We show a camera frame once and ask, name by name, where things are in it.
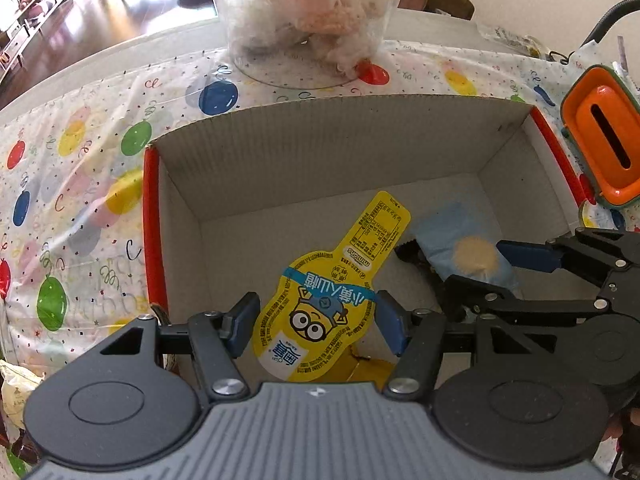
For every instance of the light blue snack packet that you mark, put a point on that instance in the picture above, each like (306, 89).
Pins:
(450, 230)

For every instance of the cream snack packet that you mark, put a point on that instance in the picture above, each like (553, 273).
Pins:
(15, 385)

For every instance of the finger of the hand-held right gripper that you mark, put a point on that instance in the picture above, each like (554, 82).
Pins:
(480, 300)
(525, 254)

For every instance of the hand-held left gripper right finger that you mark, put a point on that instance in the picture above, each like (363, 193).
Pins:
(390, 322)

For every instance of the white plastic bag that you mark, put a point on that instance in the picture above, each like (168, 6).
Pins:
(310, 10)

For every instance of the wooden tv cabinet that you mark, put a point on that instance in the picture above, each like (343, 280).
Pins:
(22, 35)

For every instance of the clear plastic tub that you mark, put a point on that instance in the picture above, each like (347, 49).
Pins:
(260, 55)

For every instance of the clear plastic packet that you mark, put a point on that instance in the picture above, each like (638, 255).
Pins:
(510, 39)

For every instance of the orange green tissue holder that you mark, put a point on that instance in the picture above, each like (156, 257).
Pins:
(580, 125)

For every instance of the orange yellow snack packet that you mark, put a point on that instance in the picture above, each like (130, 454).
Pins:
(370, 370)

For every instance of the grey desk lamp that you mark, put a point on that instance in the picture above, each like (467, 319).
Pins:
(607, 17)

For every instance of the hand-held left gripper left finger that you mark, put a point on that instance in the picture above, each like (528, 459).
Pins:
(245, 320)

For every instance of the red cardboard box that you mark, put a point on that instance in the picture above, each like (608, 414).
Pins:
(325, 160)

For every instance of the yellow cartoon drink pouch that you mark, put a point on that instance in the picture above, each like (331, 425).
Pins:
(320, 280)

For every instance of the balloon print tablecloth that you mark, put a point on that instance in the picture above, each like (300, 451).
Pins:
(75, 185)

